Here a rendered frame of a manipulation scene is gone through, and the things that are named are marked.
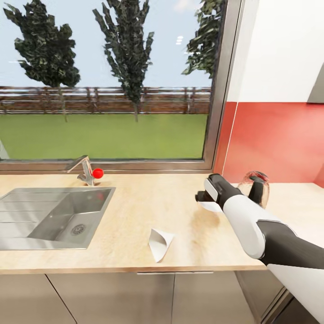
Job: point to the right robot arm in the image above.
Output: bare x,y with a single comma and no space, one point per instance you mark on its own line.
297,263

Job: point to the saucer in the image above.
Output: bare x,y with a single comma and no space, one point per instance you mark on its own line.
211,206

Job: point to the electric kettle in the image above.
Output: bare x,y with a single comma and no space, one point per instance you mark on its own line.
255,186

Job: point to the countertop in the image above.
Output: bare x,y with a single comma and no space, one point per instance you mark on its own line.
204,240
301,206

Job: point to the paper coffee filter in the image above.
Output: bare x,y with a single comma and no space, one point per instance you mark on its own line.
159,242

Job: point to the fixed window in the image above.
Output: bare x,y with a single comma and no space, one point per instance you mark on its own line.
139,86

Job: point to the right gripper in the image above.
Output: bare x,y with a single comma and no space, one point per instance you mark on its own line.
202,196

